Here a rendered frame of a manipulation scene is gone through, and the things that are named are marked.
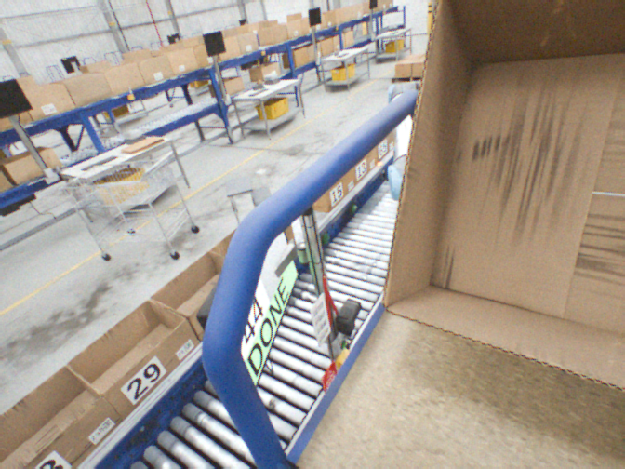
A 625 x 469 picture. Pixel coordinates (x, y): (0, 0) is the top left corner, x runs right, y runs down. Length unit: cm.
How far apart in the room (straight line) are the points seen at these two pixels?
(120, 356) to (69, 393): 22
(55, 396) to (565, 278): 174
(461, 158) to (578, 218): 14
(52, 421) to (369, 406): 160
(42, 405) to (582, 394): 173
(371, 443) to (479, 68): 43
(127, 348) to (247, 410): 161
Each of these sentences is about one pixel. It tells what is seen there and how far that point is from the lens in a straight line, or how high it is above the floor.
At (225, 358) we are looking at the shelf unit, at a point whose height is 189.
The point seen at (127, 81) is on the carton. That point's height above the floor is 151.
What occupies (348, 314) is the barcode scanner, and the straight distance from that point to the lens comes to 135.
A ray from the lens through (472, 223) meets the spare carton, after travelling 47.
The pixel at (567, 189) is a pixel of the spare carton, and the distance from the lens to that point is 47.
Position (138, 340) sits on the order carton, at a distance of 190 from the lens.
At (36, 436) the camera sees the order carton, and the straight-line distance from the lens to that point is 187.
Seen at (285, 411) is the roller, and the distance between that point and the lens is 157.
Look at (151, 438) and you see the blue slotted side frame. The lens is 177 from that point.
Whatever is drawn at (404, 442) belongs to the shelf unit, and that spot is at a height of 174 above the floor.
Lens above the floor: 208
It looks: 33 degrees down
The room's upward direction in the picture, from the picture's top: 11 degrees counter-clockwise
